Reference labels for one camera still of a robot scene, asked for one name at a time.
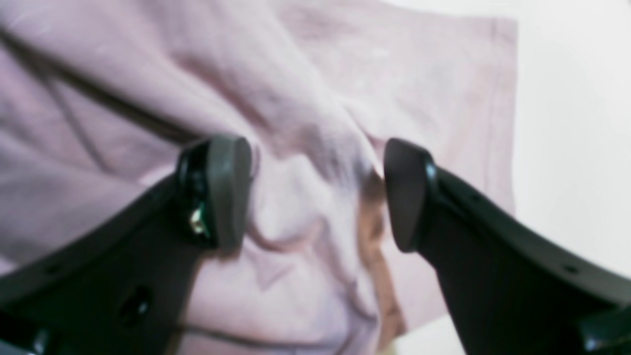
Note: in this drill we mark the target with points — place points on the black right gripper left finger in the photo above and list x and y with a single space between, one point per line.
121 289

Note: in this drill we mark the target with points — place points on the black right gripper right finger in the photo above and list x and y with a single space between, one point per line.
508 290

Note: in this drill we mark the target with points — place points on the mauve t-shirt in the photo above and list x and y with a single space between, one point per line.
99 96

